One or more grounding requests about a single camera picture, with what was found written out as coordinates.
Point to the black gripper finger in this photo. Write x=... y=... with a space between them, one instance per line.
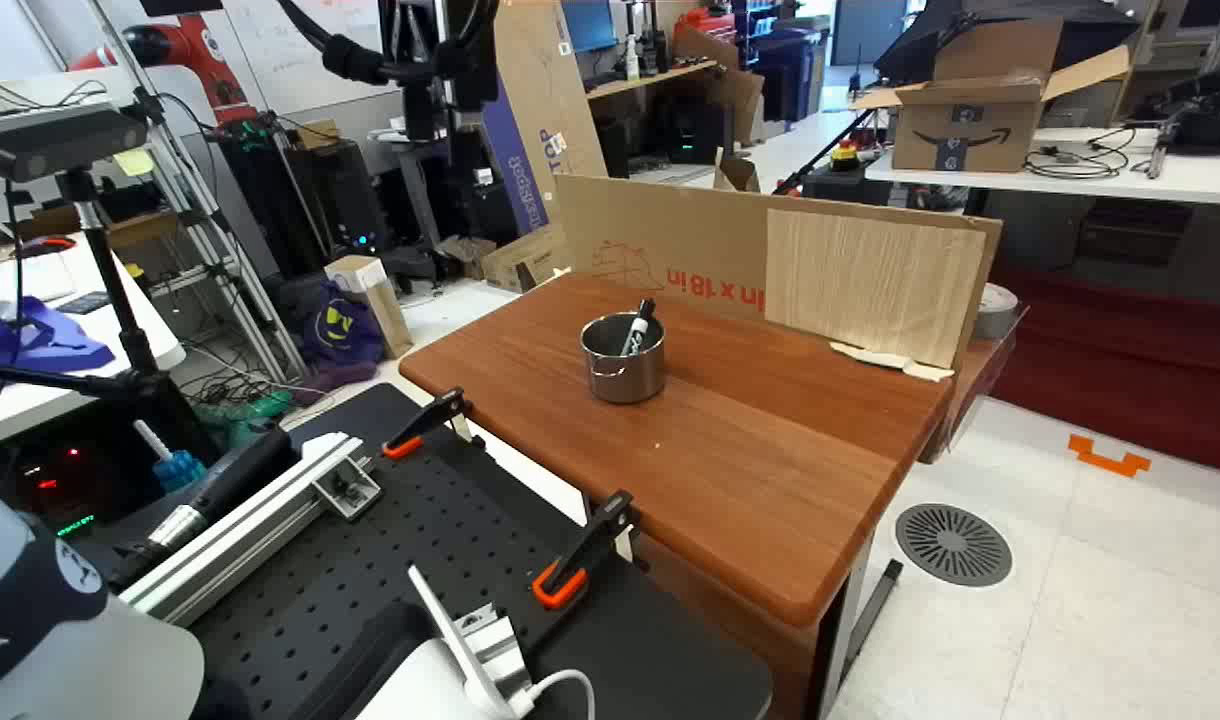
x=418 y=100
x=474 y=82

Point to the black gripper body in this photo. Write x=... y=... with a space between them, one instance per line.
x=432 y=24

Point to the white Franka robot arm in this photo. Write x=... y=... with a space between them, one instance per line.
x=49 y=653

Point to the brown wooden desk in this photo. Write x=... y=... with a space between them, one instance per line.
x=715 y=452

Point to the tall cardboard box purple side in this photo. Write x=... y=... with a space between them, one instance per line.
x=550 y=82

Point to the low cardboard box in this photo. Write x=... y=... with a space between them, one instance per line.
x=527 y=263

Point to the small tan cardboard box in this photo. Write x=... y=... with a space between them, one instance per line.
x=375 y=297

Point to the red power tool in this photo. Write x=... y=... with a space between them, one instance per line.
x=202 y=62

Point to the purple bag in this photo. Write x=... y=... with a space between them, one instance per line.
x=335 y=324

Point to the metal shelf rack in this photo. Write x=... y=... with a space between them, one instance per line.
x=215 y=242

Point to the black orange clamp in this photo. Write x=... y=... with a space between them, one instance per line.
x=431 y=423
x=587 y=549

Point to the steel metal cup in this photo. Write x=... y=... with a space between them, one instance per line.
x=625 y=376

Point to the green object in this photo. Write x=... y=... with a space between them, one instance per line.
x=254 y=417

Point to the black tripod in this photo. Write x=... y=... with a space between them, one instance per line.
x=114 y=306

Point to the flat cardboard sheet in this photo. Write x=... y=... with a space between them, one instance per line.
x=849 y=275

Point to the black cylinder white tip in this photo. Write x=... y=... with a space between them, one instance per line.
x=235 y=481

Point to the small white table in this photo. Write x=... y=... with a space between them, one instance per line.
x=34 y=287

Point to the purple cloth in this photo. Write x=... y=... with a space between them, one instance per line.
x=28 y=340

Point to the black perforated base board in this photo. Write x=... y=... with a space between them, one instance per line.
x=371 y=562

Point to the open Amazon cardboard box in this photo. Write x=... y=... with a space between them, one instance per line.
x=969 y=113

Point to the torn tape strip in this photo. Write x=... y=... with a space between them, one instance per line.
x=891 y=363

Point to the black box red lights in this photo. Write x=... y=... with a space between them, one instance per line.
x=69 y=473

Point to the grey bucket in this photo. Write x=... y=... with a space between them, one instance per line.
x=999 y=311

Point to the black rod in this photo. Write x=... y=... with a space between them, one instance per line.
x=873 y=604

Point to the round grey floor drain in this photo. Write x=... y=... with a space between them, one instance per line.
x=955 y=546

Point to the long white table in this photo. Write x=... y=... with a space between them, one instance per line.
x=1168 y=183

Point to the black camera on tripod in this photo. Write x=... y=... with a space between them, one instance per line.
x=53 y=136

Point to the silver aluminium rail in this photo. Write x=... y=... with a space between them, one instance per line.
x=251 y=525

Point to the silver metal bracket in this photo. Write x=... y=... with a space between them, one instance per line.
x=481 y=647

